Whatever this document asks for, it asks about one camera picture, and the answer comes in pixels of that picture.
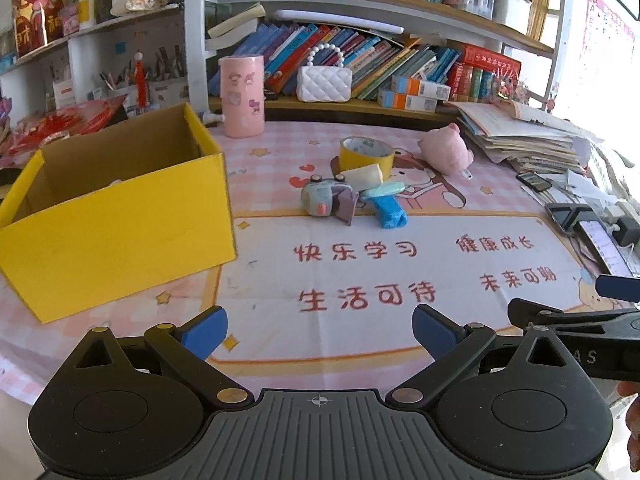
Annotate red tassel ornament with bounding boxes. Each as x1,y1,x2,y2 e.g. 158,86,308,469
131,50,151,111

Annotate pink checked printed tablecloth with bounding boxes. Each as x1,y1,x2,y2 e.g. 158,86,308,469
0,120,640,411

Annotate person's right hand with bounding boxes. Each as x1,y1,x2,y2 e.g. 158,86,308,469
619,381,640,456

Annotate yellow cardboard box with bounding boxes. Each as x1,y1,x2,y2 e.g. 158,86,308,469
0,102,237,324

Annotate red printed paper sheets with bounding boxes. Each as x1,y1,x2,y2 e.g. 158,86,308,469
0,95,131,161

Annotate pale pink pig plush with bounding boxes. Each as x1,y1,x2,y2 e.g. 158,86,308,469
417,122,475,177

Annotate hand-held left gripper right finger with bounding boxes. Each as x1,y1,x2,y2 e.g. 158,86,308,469
386,304,576,410

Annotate stack of papers and booklets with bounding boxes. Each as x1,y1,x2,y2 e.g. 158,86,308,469
447,100,606,176

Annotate black smartphone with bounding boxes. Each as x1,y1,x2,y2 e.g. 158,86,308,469
545,202,601,235

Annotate smartphone with lit screen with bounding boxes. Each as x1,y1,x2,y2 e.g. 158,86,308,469
575,217,637,278

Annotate row of small thick books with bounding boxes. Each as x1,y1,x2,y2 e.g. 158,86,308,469
447,62,496,103

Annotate row of leaning books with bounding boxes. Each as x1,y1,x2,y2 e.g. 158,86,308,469
207,22,463,101

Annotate small pink box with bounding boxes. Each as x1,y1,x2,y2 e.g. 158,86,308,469
60,4,81,36

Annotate cream white foam block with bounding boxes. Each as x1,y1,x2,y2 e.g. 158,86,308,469
341,162,383,187

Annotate white power adapter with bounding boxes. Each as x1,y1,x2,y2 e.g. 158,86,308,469
597,200,640,226

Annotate blue squishy toy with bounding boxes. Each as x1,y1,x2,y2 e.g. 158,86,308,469
369,195,409,230

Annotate yellow folders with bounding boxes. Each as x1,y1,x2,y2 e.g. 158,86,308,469
522,0,556,43

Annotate red gold doll decoration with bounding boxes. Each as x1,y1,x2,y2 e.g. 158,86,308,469
11,0,68,58

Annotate pink cylinder container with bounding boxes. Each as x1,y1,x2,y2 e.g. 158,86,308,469
217,55,266,138

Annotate grey green toy gadget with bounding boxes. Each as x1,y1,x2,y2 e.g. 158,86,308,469
301,175,360,226

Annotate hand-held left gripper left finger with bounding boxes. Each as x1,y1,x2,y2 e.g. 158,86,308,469
65,305,255,410

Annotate yellow tape roll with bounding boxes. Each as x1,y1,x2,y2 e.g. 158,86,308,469
339,136,395,173

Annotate folded white booklets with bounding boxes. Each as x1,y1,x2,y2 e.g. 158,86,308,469
206,2,267,51

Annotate white wooden bookshelf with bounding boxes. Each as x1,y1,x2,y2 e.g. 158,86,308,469
0,0,576,126

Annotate small black flat device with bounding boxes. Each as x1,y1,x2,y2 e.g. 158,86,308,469
516,171,553,192

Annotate grey holders with pencils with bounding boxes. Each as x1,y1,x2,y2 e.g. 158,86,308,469
97,45,188,106

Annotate thick red dictionary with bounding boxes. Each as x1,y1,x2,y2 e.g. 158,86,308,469
457,44,522,73

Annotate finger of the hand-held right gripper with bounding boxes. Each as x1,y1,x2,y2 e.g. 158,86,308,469
507,298,640,330
595,275,640,303

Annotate colourful figurine decoration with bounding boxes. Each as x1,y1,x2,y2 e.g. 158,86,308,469
492,72,532,103

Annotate small white red box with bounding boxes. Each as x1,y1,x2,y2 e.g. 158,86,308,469
52,80,77,108

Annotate long white tube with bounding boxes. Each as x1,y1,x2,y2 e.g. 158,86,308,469
275,9,405,35

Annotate loose white papers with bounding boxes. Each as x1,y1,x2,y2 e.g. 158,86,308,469
567,145,640,206

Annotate white jar yellow label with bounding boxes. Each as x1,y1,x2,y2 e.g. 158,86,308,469
77,0,98,30

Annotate pink wall poster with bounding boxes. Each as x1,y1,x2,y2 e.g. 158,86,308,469
582,0,640,61

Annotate white quilted pearl-handle handbag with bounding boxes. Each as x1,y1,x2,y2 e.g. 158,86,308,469
296,44,352,103

